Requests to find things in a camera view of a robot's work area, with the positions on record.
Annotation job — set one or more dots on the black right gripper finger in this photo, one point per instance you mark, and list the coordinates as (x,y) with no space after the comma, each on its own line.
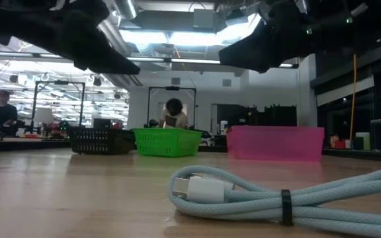
(246,53)

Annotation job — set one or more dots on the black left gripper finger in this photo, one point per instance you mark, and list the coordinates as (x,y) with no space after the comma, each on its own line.
(104,56)

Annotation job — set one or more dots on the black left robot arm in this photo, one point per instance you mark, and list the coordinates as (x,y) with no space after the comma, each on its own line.
(12,6)

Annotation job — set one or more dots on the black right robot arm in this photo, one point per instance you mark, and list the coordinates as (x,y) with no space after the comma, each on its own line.
(375,20)

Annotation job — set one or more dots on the pink plastic bin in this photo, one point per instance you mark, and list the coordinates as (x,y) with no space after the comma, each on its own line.
(276,142)

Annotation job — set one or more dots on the grey ceiling box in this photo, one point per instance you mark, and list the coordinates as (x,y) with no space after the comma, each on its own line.
(203,18)

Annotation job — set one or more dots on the black equipment rack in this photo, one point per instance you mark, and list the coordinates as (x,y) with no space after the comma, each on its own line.
(270,115)

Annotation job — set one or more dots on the small black monitor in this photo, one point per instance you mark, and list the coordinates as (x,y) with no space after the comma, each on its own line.
(102,123)

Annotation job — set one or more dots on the black overhead light bar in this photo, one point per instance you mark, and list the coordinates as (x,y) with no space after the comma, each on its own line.
(177,61)

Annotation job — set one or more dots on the black plastic basket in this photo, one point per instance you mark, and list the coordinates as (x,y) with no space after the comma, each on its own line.
(101,142)

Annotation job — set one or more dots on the person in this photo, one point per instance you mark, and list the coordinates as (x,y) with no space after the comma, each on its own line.
(174,119)
(2,115)

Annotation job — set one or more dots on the green plastic basket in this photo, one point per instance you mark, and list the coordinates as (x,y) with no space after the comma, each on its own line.
(164,142)

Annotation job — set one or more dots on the long background table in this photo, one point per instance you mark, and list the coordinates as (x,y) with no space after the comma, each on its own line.
(28,142)

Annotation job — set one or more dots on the small red container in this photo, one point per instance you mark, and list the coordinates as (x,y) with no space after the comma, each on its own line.
(340,144)

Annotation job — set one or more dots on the green white container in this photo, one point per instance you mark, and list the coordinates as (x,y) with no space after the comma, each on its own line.
(363,140)

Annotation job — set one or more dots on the black gantry frame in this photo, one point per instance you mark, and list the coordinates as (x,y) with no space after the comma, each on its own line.
(58,82)
(172,88)

